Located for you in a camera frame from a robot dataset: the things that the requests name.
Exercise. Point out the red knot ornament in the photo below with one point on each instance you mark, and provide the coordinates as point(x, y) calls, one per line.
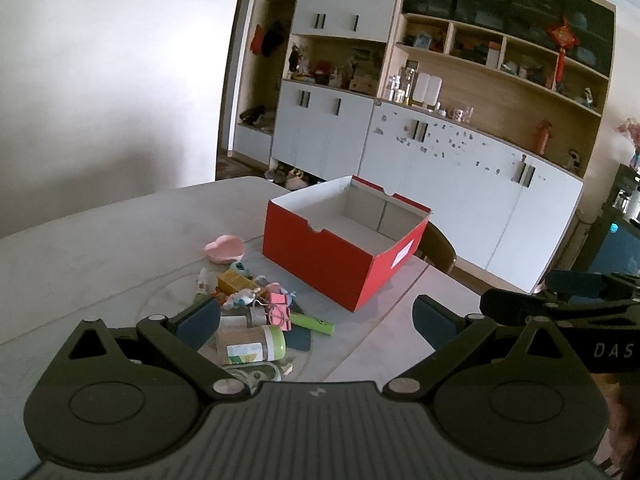
point(563, 35)

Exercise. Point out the yellow-brown small block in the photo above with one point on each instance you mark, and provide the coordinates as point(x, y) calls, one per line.
point(232, 282)

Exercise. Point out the cluster of shelf ornaments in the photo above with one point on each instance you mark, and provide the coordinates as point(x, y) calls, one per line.
point(325, 70)

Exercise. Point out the pink binder clip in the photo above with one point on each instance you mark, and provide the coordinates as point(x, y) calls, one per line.
point(280, 297)
point(280, 319)

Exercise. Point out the black appliance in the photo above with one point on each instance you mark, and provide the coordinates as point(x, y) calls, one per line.
point(615, 255)

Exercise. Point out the white correction tape dispenser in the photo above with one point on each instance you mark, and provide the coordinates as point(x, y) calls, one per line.
point(252, 375)

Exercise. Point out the green marker pen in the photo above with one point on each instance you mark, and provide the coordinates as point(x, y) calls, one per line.
point(312, 323)

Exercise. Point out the black hanging garment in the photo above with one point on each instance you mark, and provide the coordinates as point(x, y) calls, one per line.
point(273, 39)

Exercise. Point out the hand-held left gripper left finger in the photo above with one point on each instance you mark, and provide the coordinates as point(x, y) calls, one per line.
point(200, 321)

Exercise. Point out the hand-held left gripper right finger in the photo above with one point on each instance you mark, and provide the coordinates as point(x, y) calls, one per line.
point(434, 321)

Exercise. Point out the small metal cylinder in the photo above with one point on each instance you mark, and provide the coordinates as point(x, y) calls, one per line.
point(259, 317)

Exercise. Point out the white plastic container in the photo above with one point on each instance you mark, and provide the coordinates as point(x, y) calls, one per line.
point(422, 89)
point(435, 92)

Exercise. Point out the pink flowers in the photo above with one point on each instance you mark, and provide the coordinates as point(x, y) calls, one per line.
point(631, 130)

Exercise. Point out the wooden chair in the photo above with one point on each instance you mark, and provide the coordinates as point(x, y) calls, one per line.
point(440, 250)

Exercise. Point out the tall white wooden cabinet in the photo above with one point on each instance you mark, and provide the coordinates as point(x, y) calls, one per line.
point(325, 130)

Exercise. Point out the dark teal flat block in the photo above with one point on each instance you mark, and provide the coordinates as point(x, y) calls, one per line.
point(301, 340)

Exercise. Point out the red cardboard box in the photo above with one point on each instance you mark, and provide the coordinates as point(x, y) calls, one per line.
point(320, 260)

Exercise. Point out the small white tube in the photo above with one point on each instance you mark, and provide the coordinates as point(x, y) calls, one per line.
point(202, 280)

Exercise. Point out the red hanging garment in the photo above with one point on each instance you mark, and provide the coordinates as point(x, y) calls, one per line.
point(256, 40)

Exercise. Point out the small bottle with green cap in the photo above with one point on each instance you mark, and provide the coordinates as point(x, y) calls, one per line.
point(250, 345)

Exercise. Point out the clear glass jar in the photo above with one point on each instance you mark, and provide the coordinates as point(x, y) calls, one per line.
point(409, 82)

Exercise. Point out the small mug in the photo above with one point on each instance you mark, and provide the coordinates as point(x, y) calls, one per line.
point(456, 113)

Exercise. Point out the red thermos bottle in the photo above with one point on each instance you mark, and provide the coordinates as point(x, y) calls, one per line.
point(543, 137)

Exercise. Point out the teal pencil sharpener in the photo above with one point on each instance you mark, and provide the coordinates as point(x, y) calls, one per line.
point(238, 266)

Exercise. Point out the wooden entryway cabinet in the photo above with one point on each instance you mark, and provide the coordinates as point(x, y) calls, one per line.
point(252, 145)

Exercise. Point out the dark shoes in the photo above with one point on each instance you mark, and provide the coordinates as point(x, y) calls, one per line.
point(252, 116)

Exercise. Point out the wooden open shelf unit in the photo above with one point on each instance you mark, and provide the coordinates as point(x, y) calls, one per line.
point(480, 85)

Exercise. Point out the white sideboard cabinet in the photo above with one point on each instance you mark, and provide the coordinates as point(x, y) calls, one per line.
point(450, 185)

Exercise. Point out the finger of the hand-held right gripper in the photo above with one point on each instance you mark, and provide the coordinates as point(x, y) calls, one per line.
point(575, 284)
point(510, 305)

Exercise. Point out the pink heart-shaped dish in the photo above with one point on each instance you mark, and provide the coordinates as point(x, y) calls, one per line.
point(224, 249)

